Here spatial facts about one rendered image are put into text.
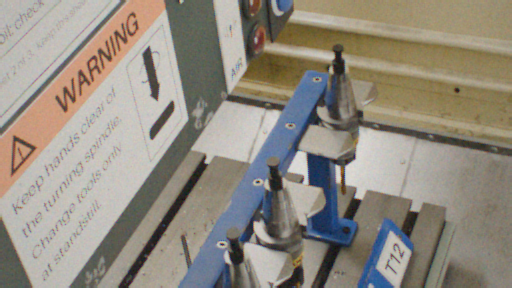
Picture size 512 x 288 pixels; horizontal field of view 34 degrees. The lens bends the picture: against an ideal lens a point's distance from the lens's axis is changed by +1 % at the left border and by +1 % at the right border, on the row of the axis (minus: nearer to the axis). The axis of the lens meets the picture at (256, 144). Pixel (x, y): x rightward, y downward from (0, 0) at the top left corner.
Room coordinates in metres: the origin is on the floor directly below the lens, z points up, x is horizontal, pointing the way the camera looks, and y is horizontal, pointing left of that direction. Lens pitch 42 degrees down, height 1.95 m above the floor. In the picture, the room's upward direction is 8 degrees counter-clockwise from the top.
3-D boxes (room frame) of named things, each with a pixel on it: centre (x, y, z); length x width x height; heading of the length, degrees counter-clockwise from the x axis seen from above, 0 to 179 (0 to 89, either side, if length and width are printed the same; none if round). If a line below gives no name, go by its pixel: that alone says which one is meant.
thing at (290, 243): (0.66, -0.02, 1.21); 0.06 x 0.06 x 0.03
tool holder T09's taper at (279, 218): (0.66, -0.02, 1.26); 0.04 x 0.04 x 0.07
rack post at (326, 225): (0.93, -0.10, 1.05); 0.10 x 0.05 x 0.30; 62
